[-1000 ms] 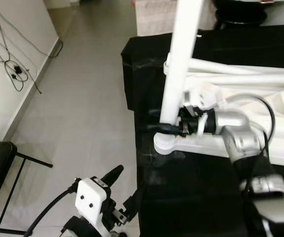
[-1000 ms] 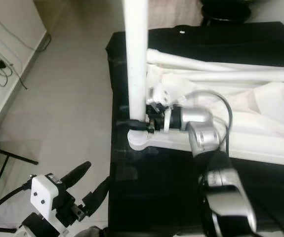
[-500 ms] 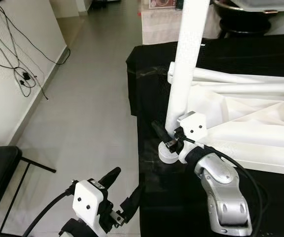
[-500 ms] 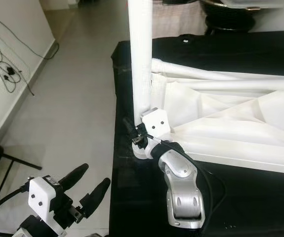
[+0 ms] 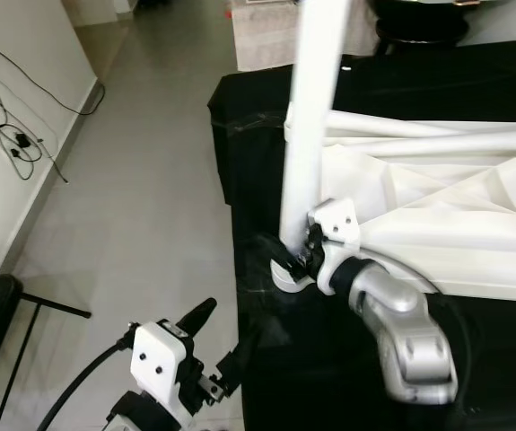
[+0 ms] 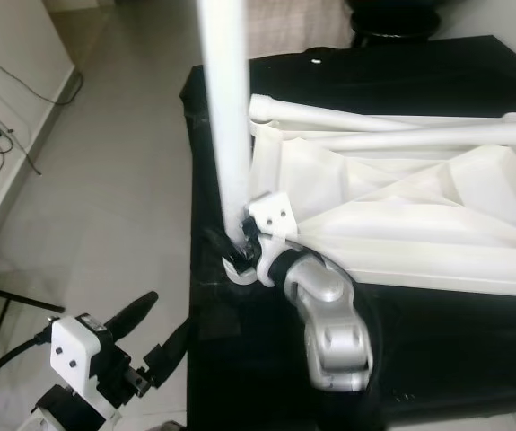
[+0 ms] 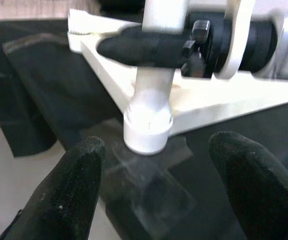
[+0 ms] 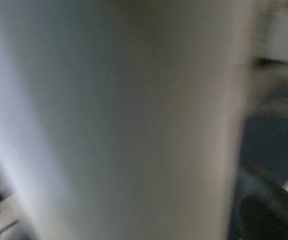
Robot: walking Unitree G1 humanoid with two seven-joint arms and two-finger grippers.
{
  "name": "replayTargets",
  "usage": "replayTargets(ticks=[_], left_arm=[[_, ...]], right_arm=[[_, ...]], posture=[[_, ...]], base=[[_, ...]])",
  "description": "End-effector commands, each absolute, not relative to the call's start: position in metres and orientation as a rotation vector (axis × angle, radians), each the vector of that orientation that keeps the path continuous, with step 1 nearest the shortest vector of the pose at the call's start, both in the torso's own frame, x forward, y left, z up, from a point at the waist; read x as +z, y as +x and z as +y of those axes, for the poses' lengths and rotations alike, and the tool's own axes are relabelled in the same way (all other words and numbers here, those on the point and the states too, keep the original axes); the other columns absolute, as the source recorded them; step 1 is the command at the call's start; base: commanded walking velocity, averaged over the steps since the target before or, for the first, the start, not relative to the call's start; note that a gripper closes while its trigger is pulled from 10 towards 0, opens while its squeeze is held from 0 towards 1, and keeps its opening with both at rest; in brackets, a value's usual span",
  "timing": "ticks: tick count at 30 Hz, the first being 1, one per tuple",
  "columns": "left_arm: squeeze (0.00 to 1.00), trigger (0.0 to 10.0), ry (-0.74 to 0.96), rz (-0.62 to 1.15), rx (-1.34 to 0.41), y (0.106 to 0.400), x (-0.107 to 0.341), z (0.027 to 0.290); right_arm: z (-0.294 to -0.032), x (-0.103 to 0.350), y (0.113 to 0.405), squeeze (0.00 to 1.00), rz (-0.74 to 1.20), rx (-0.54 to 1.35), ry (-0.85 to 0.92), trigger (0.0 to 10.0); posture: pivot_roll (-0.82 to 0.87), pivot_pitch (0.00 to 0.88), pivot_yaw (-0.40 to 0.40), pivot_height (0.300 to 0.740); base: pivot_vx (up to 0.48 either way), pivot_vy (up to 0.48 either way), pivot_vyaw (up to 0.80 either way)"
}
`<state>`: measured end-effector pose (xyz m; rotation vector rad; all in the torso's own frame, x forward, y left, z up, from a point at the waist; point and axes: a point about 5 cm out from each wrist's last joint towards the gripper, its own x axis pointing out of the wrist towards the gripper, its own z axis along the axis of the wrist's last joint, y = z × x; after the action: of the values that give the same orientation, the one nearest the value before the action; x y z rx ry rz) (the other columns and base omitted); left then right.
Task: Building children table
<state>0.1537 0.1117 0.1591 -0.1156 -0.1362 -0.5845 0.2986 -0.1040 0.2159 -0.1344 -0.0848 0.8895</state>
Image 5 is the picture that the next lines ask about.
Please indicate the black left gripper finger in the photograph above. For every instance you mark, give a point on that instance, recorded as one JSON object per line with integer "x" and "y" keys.
{"x": 241, "y": 357}
{"x": 195, "y": 319}

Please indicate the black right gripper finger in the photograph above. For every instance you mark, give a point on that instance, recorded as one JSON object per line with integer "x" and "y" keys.
{"x": 280, "y": 253}

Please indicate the pale low box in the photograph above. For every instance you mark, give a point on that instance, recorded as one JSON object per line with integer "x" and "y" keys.
{"x": 266, "y": 36}

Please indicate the black stool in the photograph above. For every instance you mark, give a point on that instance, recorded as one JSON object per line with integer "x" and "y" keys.
{"x": 419, "y": 43}

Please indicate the black power plug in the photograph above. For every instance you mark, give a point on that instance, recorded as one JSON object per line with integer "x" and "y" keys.
{"x": 21, "y": 141}

